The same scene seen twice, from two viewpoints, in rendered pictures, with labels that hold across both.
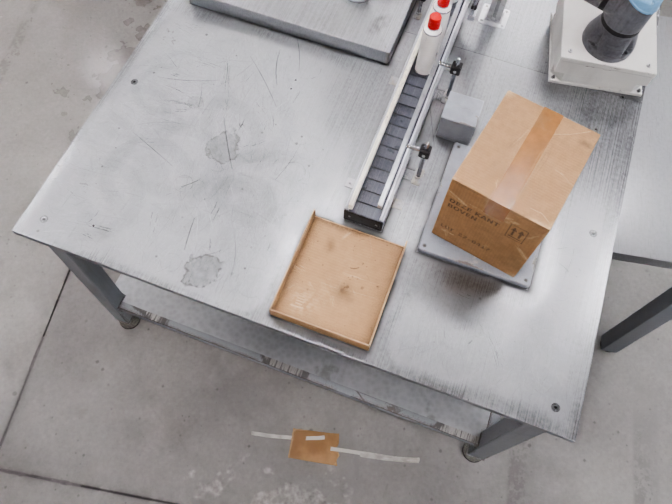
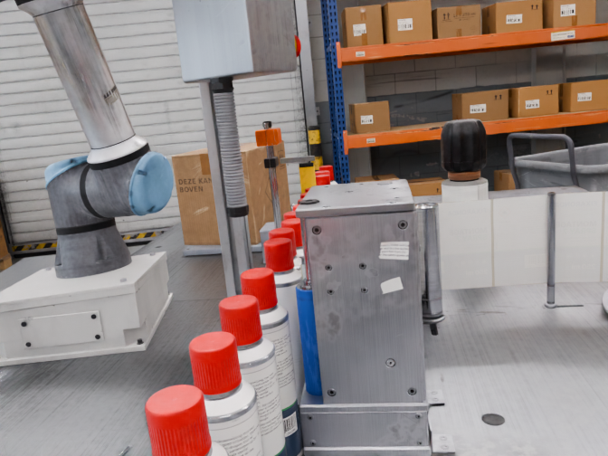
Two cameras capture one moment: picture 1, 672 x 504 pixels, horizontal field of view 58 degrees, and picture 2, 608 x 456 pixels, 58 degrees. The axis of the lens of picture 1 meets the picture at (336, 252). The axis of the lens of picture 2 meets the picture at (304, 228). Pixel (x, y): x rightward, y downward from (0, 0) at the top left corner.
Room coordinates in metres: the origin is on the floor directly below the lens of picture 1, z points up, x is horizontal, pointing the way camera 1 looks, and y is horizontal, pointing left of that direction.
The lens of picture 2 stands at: (2.52, -0.46, 1.24)
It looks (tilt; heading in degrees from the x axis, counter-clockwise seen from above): 13 degrees down; 172
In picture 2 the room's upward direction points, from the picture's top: 6 degrees counter-clockwise
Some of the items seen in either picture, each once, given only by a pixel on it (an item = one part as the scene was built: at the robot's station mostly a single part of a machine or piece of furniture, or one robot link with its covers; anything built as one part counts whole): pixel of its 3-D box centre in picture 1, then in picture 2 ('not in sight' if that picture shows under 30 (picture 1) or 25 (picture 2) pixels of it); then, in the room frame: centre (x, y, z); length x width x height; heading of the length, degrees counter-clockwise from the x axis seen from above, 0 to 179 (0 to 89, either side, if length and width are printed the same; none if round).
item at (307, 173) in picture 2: not in sight; (308, 178); (1.49, -0.30, 1.09); 0.03 x 0.01 x 0.06; 73
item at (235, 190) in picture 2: not in sight; (230, 148); (1.68, -0.44, 1.18); 0.04 x 0.04 x 0.21
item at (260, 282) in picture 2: not in sight; (268, 368); (2.02, -0.44, 0.98); 0.05 x 0.05 x 0.20
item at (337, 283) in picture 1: (340, 277); not in sight; (0.59, -0.02, 0.85); 0.30 x 0.26 x 0.04; 163
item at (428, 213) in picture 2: not in sight; (428, 262); (1.74, -0.16, 0.97); 0.05 x 0.05 x 0.19
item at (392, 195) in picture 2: not in sight; (356, 195); (1.98, -0.33, 1.14); 0.14 x 0.11 x 0.01; 163
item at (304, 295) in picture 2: not in sight; (318, 353); (2.00, -0.39, 0.98); 0.03 x 0.03 x 0.16
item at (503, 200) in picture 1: (511, 186); (235, 190); (0.82, -0.42, 0.99); 0.30 x 0.24 x 0.27; 152
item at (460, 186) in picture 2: not in sight; (464, 198); (1.56, -0.01, 1.03); 0.09 x 0.09 x 0.30
